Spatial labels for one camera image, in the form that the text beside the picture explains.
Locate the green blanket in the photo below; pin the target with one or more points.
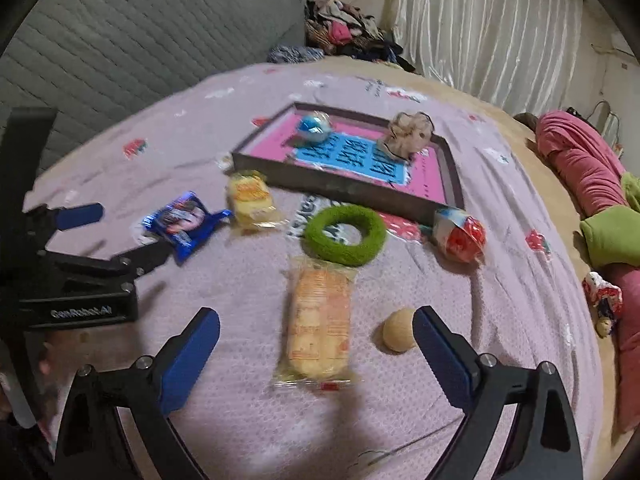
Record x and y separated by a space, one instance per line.
610 235

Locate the blue jelly cup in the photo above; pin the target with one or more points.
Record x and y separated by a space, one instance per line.
314 129

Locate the brown furry cloth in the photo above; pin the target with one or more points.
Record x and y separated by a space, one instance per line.
526 121

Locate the small cloth doll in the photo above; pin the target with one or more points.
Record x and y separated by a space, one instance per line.
602 295

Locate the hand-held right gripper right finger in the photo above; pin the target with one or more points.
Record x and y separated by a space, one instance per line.
440 355

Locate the pile of clothes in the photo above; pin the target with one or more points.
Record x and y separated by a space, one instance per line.
345 30

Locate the pink rolled quilt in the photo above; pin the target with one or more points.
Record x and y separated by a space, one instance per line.
575 155

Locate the small bread bun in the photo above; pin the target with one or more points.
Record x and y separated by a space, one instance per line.
317 325

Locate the pink shallow box tray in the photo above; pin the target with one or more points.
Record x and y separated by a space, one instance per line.
280 145

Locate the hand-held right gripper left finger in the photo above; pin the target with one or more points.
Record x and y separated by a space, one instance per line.
192 355

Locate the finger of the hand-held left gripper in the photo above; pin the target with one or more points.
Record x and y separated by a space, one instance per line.
80 216
147 256

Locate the beige sheer scrunchie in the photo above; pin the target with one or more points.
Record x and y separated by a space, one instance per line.
407 135

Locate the grey quilted headboard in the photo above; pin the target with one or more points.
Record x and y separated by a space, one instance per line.
125 35

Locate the white curtain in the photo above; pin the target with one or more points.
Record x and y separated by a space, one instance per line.
475 25

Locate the purple strawberry print blanket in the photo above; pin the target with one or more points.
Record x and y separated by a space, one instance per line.
225 285

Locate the green fuzzy scrunchie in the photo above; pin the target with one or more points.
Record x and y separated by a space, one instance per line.
320 245

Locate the yellow rice cracker packet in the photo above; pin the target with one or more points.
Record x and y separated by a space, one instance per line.
250 200

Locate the blue snack packet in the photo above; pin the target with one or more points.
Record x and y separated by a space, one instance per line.
182 220

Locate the tan bed sheet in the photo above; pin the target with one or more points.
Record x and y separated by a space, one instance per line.
555 200

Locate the white metal rack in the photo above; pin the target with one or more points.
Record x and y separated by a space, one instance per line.
611 110

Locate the dark blue floral cloth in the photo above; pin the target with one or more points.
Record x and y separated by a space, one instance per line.
295 54

